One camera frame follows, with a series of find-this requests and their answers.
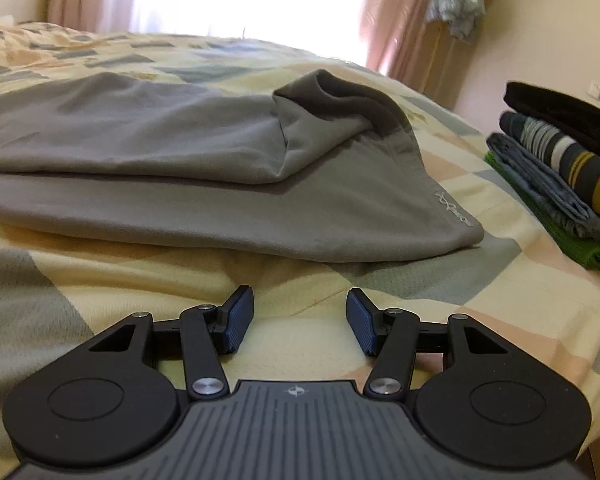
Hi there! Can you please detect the grey garment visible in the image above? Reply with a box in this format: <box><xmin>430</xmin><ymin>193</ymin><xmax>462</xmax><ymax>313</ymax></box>
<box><xmin>0</xmin><ymin>70</ymin><xmax>483</xmax><ymax>263</ymax></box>

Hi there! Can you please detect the checkered patchwork quilt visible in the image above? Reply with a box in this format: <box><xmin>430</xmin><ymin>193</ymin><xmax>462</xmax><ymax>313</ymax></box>
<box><xmin>0</xmin><ymin>23</ymin><xmax>600</xmax><ymax>479</ymax></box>

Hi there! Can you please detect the blue folded garment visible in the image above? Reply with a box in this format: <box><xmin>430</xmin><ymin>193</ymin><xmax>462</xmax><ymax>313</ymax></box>
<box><xmin>486</xmin><ymin>133</ymin><xmax>600</xmax><ymax>242</ymax></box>

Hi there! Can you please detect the green folded garment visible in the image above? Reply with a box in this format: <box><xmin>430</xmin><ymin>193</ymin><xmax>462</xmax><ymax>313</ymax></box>
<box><xmin>484</xmin><ymin>152</ymin><xmax>600</xmax><ymax>271</ymax></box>

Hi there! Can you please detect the striped folded garment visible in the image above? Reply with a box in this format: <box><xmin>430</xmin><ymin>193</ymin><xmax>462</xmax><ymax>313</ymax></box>
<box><xmin>500</xmin><ymin>112</ymin><xmax>600</xmax><ymax>217</ymax></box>

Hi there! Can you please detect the black folded garment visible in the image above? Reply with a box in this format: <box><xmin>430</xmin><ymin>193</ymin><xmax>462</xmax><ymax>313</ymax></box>
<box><xmin>503</xmin><ymin>81</ymin><xmax>600</xmax><ymax>156</ymax></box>

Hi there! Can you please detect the pink curtain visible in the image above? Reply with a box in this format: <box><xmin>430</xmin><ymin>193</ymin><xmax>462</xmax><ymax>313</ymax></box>
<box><xmin>47</xmin><ymin>0</ymin><xmax>462</xmax><ymax>106</ymax></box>

